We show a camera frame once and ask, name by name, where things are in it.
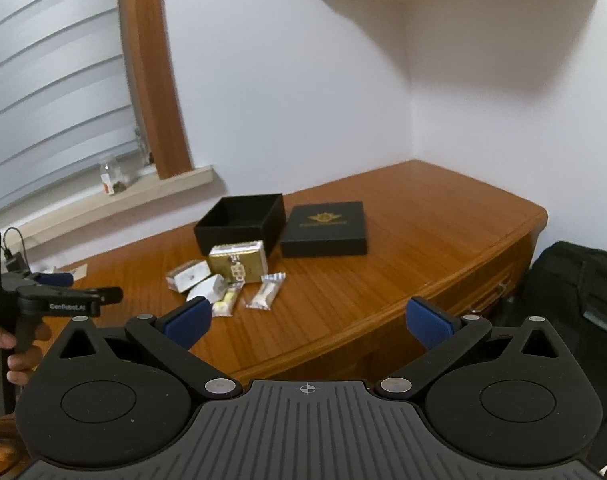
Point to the wooden desk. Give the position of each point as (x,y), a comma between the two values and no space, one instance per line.
(383,270)

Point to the clear glass jar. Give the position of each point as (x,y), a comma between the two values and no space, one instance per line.
(112,177)

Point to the wooden window frame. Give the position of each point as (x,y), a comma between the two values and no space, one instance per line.
(153,70)

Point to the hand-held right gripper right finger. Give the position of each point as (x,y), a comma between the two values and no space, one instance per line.
(426,322)

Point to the small silver white box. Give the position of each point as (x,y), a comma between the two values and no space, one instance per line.
(186,276)

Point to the snack packets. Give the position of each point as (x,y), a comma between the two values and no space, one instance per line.
(206,290)

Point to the white candy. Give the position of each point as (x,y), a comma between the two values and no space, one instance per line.
(264,294)

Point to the black bag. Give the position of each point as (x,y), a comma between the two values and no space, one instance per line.
(573,285)

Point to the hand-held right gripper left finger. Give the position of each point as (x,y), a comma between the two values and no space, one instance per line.
(188,322)

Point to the white snack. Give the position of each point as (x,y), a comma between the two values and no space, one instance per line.
(226,302)

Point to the white card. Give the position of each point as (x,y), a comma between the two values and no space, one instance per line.
(76,272)

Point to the beige window sill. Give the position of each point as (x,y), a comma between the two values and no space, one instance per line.
(133,195)

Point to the black box lid gold emblem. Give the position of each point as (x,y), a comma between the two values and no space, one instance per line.
(323,232)

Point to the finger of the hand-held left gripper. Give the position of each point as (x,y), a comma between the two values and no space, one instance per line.
(56,278)
(108,295)

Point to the black gift box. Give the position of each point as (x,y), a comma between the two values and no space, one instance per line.
(273,230)

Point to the white window blind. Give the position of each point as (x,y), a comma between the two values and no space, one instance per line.
(48,85)

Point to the person's left hand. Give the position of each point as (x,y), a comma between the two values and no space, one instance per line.
(31,355)

